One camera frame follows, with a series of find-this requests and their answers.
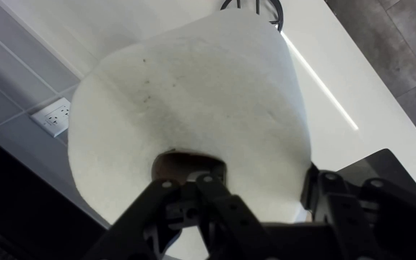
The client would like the white paper towel roll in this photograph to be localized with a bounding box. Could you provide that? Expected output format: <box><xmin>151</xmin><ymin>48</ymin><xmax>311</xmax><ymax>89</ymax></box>
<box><xmin>67</xmin><ymin>9</ymin><xmax>315</xmax><ymax>226</ymax></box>

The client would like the dark upper wall cabinet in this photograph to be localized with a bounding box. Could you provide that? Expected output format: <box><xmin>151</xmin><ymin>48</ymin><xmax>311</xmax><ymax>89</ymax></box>
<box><xmin>0</xmin><ymin>129</ymin><xmax>112</xmax><ymax>260</ymax></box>

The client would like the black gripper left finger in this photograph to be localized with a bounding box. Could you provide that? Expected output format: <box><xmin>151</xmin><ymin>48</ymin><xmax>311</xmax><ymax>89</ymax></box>
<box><xmin>84</xmin><ymin>172</ymin><xmax>269</xmax><ymax>260</ymax></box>

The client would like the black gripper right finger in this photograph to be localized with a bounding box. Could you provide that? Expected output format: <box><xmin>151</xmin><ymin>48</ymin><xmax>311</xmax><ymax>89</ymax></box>
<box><xmin>301</xmin><ymin>148</ymin><xmax>416</xmax><ymax>260</ymax></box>

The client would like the white duplex wall outlet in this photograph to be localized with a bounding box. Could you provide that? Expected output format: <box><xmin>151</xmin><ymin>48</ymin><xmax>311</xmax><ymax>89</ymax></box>
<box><xmin>29</xmin><ymin>97</ymin><xmax>73</xmax><ymax>139</ymax></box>

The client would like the metal wire paper towel holder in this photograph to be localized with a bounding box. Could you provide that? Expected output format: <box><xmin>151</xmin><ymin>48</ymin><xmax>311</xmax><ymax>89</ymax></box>
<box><xmin>218</xmin><ymin>0</ymin><xmax>288</xmax><ymax>34</ymax></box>

